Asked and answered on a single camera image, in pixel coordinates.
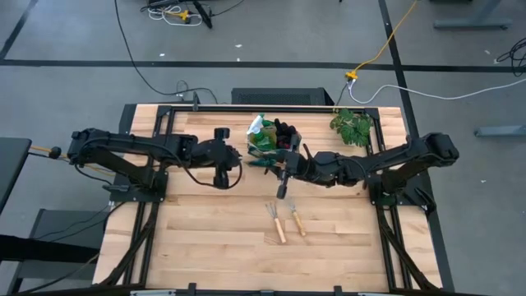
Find fan-pronged wooden-handled hand rake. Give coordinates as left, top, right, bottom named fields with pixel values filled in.
left=284, top=197, right=307, bottom=238

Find grey desk foot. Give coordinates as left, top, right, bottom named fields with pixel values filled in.
left=473, top=125, right=526, bottom=138

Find red and black gardening gloves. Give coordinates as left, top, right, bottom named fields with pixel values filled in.
left=273, top=118, right=298, bottom=150

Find yellow cord with black knob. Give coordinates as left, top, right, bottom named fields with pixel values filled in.
left=29, top=144, right=117, bottom=178

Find black computer case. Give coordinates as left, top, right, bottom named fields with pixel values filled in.
left=231, top=86, right=335, bottom=107

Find beige green-trimmed gardening bag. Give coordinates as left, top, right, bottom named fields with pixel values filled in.
left=245, top=113, right=302, bottom=169

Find green pruning shears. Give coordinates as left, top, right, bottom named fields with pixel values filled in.
left=247, top=157, right=284, bottom=169

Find three-prong wooden-handled hand rake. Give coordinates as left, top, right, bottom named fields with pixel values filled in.
left=265, top=201, right=288, bottom=245

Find white power cable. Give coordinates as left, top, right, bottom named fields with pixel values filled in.
left=348, top=77, right=526, bottom=105

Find black cable bundle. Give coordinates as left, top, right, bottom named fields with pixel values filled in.
left=496, top=36, right=526, bottom=78

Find green potted plant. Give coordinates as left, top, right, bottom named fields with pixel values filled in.
left=329, top=107, right=374, bottom=147

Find black stand leg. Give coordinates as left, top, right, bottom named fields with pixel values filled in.
left=191, top=0, right=215, bottom=30

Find long black floor cable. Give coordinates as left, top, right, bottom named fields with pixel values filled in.
left=113, top=0, right=219, bottom=104

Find grey desk base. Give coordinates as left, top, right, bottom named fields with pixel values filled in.
left=433, top=0, right=514, bottom=30

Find grey bench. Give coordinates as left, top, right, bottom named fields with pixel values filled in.
left=6, top=207, right=108, bottom=295

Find coiled white cable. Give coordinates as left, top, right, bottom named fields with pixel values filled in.
left=146, top=3, right=204, bottom=28

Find dark side table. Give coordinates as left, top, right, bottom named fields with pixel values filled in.
left=0, top=137, right=33, bottom=215

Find yellow extension cable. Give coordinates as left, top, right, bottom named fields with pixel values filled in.
left=344, top=0, right=420, bottom=81

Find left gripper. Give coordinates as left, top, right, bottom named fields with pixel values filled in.
left=191, top=127, right=244, bottom=190

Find green plastic spray bottle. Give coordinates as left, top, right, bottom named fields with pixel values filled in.
left=246, top=113, right=279, bottom=151

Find black aluminium table frame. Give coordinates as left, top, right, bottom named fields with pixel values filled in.
left=92, top=104, right=445, bottom=296

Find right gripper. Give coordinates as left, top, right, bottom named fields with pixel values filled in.
left=265, top=132, right=317, bottom=200

